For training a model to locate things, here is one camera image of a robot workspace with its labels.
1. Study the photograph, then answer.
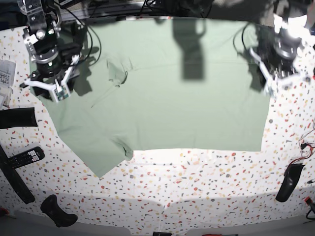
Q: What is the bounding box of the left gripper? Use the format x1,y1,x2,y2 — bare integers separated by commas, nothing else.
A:
249,46,313,95

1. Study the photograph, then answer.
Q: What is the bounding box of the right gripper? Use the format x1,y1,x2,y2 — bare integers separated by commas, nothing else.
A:
20,53,80,98

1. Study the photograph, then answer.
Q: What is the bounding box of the light green T-shirt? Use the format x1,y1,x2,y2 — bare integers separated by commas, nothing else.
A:
41,18,270,177

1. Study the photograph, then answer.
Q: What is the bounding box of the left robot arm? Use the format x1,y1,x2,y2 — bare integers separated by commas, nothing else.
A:
248,0,315,98

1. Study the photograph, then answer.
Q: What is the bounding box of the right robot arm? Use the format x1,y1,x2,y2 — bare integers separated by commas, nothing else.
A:
18,0,86,102

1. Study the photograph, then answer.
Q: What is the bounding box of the clear plastic parts box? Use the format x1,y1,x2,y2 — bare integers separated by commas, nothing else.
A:
0,60,16,107

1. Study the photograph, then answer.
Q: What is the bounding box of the black TV remote control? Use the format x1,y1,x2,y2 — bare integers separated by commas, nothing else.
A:
8,147,45,169

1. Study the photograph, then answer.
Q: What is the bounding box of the long black bar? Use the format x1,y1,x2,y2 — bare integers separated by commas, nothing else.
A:
0,147,35,204

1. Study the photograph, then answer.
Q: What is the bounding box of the black game controller grip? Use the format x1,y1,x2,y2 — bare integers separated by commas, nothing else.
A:
40,194,78,228

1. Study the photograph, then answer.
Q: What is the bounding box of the black curved handle left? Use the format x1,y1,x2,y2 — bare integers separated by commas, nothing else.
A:
0,107,38,129

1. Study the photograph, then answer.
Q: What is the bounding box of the black curved handle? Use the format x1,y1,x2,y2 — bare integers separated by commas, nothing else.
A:
276,163,304,203
0,107,38,129

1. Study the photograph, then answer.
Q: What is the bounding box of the red and white wire bundle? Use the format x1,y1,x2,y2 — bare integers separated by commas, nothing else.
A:
287,118,315,170

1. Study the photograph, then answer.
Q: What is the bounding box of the black curved handle right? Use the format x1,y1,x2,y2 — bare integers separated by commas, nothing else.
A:
276,163,304,203

